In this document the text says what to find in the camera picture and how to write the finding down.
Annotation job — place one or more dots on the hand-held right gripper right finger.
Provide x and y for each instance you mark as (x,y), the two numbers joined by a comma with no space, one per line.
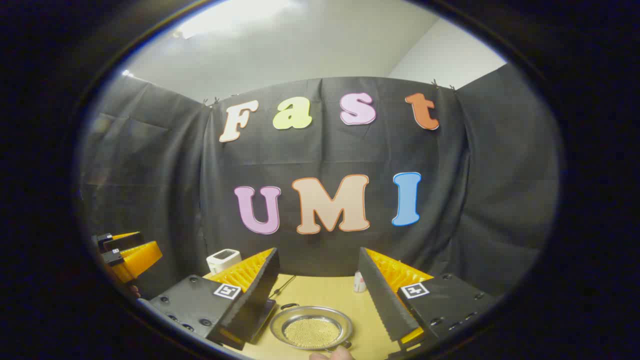
(382,300)

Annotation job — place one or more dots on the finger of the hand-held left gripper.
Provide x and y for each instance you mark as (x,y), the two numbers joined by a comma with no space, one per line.
(135,260)
(120,241)

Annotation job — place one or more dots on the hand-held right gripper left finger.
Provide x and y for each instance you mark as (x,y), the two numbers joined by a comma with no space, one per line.
(260,295)

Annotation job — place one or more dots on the stainless steel pot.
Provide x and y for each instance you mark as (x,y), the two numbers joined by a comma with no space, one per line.
(311,327)

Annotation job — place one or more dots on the clear bottle with white label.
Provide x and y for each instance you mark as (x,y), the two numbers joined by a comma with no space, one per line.
(359,282)

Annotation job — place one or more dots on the white box appliance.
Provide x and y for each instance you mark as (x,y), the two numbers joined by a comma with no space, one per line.
(223,260)

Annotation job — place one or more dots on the pile of yellow soybeans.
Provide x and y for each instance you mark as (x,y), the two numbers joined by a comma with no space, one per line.
(311,332)

